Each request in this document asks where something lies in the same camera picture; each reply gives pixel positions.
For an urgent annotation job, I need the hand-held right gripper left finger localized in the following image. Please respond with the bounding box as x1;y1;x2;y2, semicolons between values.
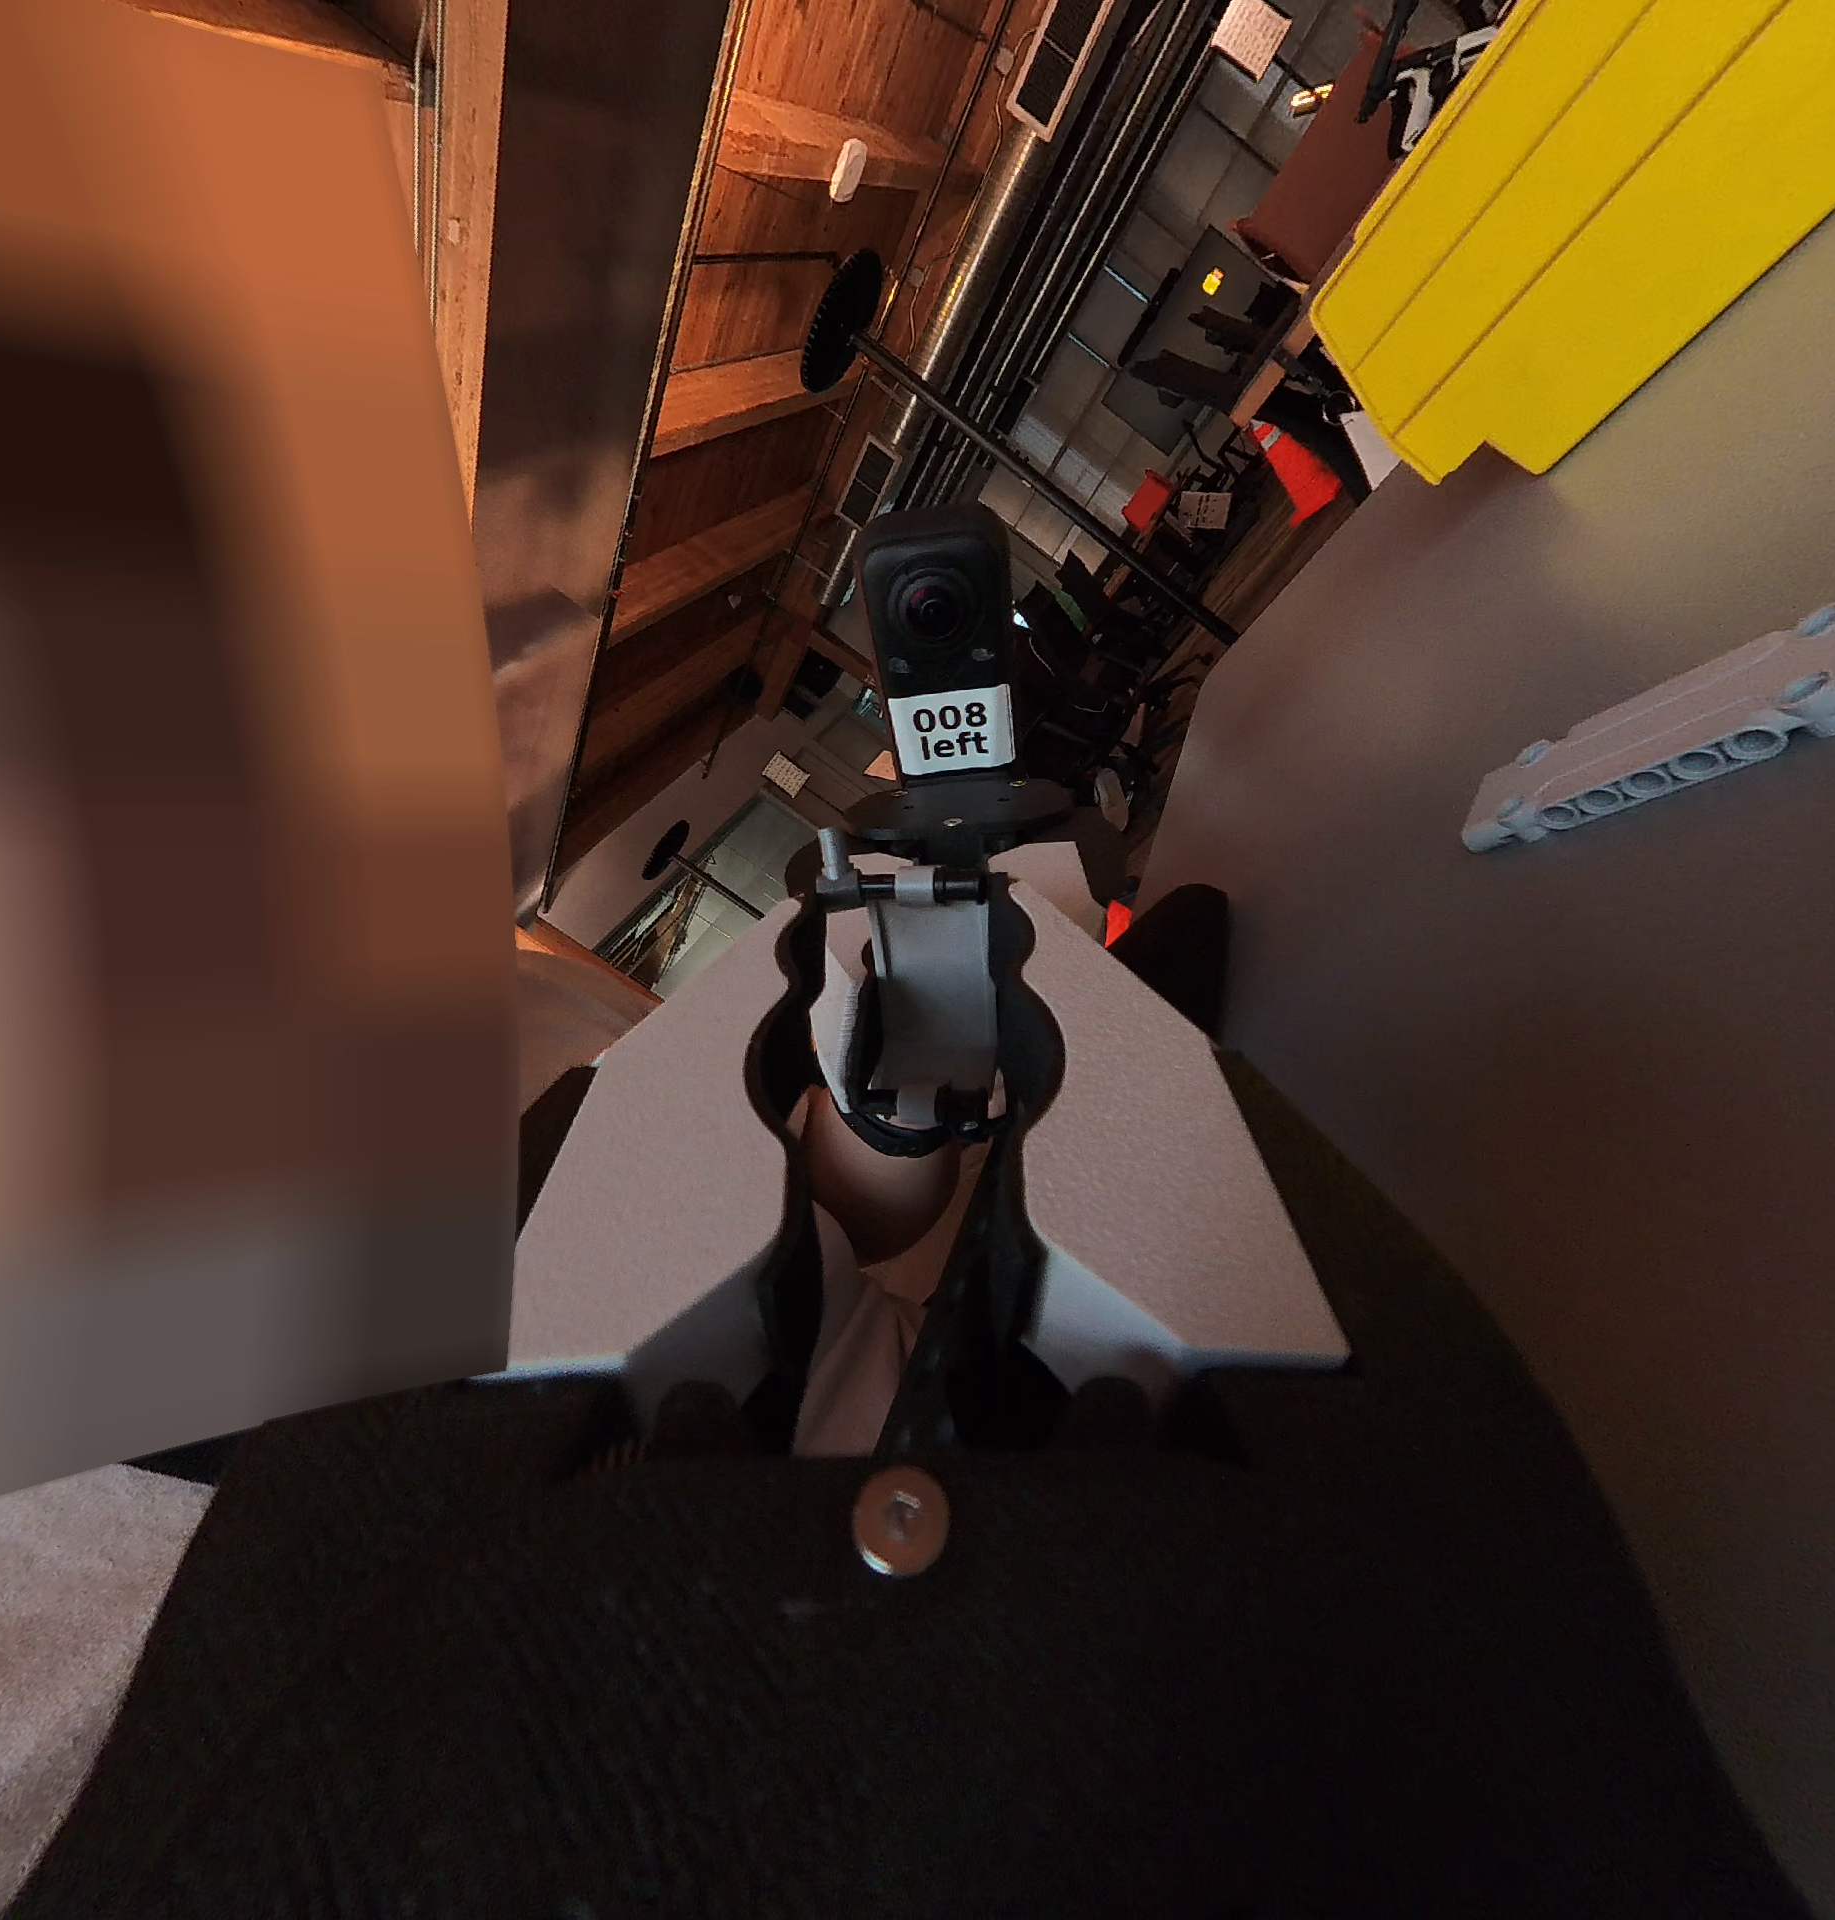
513;884;840;1445

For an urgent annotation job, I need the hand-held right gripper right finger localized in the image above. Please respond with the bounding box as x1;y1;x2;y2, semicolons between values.
878;879;1345;1457

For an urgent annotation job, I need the person's left forearm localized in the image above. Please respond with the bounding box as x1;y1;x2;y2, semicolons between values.
791;1260;936;1457

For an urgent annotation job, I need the grey desk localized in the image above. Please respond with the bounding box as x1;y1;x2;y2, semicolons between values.
1137;156;1835;1920

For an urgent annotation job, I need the person's left hand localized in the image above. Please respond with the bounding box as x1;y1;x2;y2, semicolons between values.
799;1093;969;1271

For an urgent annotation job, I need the black disc on pole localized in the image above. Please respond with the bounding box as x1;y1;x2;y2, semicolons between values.
804;250;1239;648
643;818;756;900

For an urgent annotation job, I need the orange traffic cone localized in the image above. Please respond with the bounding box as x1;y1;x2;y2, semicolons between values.
1247;418;1341;526

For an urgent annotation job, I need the white air vent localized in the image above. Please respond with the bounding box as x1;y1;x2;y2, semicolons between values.
1002;0;1115;133

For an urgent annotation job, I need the grey toy beam with holes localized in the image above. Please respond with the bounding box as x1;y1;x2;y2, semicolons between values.
1460;598;1835;858

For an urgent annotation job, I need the yellow plastic bin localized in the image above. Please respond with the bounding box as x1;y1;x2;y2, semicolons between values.
1305;0;1835;484

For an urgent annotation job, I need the silver ventilation duct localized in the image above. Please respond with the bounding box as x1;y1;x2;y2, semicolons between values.
878;114;1047;460

